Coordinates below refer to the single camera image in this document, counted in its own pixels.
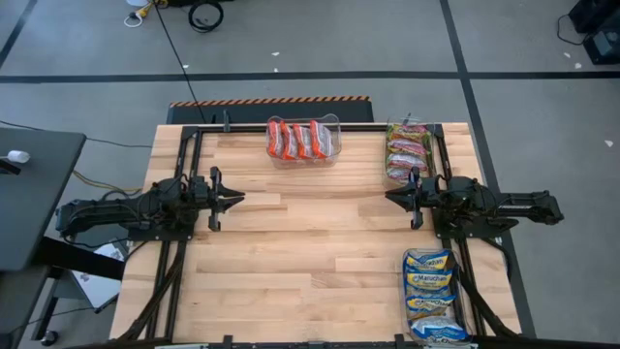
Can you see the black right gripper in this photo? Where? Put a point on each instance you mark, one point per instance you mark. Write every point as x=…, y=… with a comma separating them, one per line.
x=428, y=196

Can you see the narrow clear plastic bin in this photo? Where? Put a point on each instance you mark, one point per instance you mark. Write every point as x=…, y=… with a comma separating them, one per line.
x=457, y=291
x=402, y=121

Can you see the black desk device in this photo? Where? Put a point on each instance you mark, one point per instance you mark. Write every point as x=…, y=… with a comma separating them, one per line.
x=7, y=167

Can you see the small white oval object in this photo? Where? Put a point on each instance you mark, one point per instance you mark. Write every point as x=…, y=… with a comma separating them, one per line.
x=18, y=156

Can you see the wide clear plastic bin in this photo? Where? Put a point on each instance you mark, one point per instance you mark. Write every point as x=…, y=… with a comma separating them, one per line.
x=302, y=164

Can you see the black caster wheel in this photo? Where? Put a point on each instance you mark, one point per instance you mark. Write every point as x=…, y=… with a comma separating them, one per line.
x=48, y=337

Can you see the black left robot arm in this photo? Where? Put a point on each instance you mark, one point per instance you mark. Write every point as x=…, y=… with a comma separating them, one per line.
x=106, y=213

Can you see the blue Maruchan ramen pack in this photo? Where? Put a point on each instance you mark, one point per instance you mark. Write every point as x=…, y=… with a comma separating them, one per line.
x=428, y=303
x=438, y=328
x=428, y=280
x=428, y=261

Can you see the pink green Maruchan ramen pack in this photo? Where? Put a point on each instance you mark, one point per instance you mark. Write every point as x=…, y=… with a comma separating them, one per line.
x=411, y=131
x=407, y=161
x=398, y=173
x=407, y=147

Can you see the black aluminium table frame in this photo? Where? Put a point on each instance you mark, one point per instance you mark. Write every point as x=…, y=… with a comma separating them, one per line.
x=242, y=128

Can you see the black equipment box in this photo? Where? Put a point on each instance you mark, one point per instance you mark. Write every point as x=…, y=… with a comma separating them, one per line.
x=596, y=12
x=603, y=46

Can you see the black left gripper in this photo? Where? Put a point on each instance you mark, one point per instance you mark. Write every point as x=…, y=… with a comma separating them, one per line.
x=203, y=199

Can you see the orange Maruchan ramen pack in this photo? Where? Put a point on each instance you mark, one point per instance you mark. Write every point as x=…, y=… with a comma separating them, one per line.
x=304, y=141
x=320, y=139
x=289, y=141
x=274, y=138

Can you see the white printed sheet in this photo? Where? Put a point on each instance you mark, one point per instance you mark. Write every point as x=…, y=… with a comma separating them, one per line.
x=97, y=286

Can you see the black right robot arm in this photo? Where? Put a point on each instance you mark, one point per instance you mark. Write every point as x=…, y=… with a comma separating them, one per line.
x=513, y=208

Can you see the black hazard striped ramp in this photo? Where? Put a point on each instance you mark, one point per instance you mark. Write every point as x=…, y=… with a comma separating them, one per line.
x=290, y=110

